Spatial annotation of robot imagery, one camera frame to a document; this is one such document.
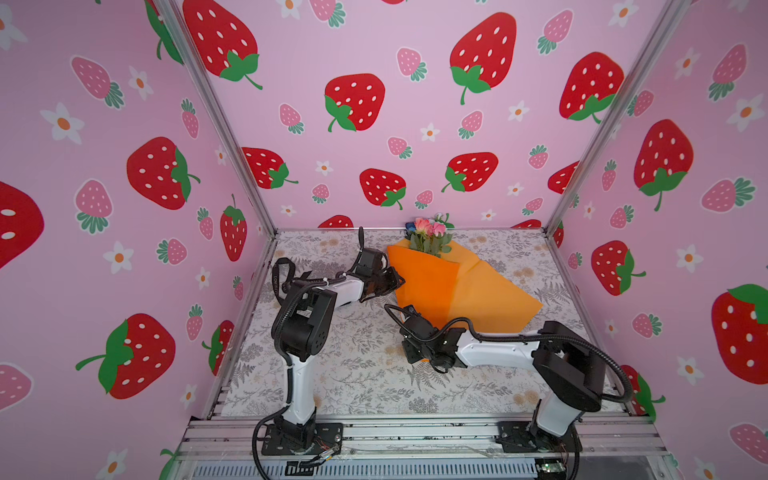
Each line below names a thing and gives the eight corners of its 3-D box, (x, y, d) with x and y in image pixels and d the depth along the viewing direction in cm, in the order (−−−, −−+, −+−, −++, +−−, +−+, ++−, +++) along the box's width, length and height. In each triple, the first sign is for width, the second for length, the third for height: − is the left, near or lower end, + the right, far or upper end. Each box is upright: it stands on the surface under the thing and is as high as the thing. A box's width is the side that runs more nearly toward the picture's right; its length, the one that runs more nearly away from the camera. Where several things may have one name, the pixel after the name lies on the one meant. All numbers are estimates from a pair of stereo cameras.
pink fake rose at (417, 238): (409, 249, 115) (409, 238, 110) (415, 227, 122) (416, 216, 118) (423, 251, 114) (424, 241, 109) (428, 229, 121) (430, 219, 117)
